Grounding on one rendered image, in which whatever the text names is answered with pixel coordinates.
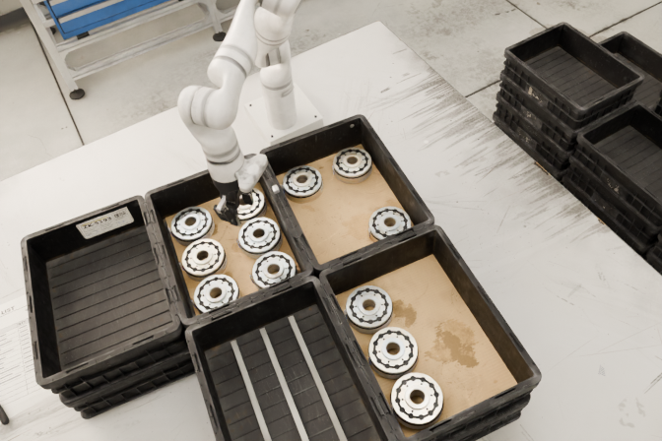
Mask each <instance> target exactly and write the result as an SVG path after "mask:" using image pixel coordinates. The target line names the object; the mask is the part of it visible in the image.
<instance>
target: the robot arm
mask: <svg viewBox="0 0 662 441"><path fill-rule="evenodd" d="M301 3H302V0H240V2H239V5H238V7H237V9H236V12H235V14H234V17H233V20H232V24H231V26H230V29H229V31H228V33H227V35H226V37H225V39H224V41H223V43H222V44H221V46H220V48H219V50H218V51H217V53H216V55H215V56H214V58H213V60H212V62H211V63H210V65H209V68H208V72H207V73H208V77H209V79H210V81H211V82H212V83H213V84H214V85H216V86H217V87H219V88H220V90H216V89H211V88H206V87H202V86H194V85H193V86H188V87H186V88H185V89H184V90H183V91H182V92H181V93H180V95H179V98H178V112H179V115H180V118H181V120H182V122H183V123H184V125H185V126H186V127H187V129H188V130H189V131H190V133H191V134H192V135H193V136H194V138H195V139H196V140H197V141H198V142H199V143H200V145H201V148H202V150H203V153H204V156H205V159H206V163H207V167H208V169H209V172H210V175H211V177H212V180H213V183H214V185H215V186H216V188H217V189H218V190H219V191H220V198H221V202H220V203H219V205H214V208H213V210H214V211H215V213H216V214H217V215H218V217H219V218H220V219H221V220H222V221H228V222H230V223H231V224H232V225H235V226H240V225H241V222H240V219H239V216H238V214H237V209H238V208H239V197H240V195H241V196H242V199H243V202H244V204H247V205H250V206H252V205H253V197H252V189H253V188H254V186H255V185H256V183H257V182H258V180H259V178H260V177H261V175H262V173H263V172H264V170H265V168H266V166H267V164H268V160H267V157H266V156H265V155H261V154H260V155H257V156H255V157H252V158H249V159H245V158H244V156H243V153H242V151H241V149H240V147H239V143H238V140H237V137H236V134H235V131H234V129H233V127H232V126H231V125H232V124H233V123H234V121H235V119H236V115H237V110H238V103H239V98H240V94H241V90H242V86H243V83H244V81H245V79H246V77H247V76H248V74H249V72H250V70H251V68H252V66H253V64H255V65H256V66H257V67H259V68H262V69H261V71H260V81H261V87H262V92H263V96H264V101H265V107H266V112H267V118H268V122H269V124H270V126H271V127H273V128H275V129H278V130H286V129H289V128H291V127H293V126H294V125H295V124H296V122H297V120H298V116H297V108H296V100H295V92H294V84H293V77H292V65H291V48H290V44H289V40H288V38H289V36H290V34H291V31H292V28H293V24H294V19H295V16H296V14H297V12H298V9H299V8H300V5H301ZM256 5H257V6H259V8H258V9H257V11H256V13H255V15H254V9H255V6H256ZM230 208H231V209H232V211H230Z"/></svg>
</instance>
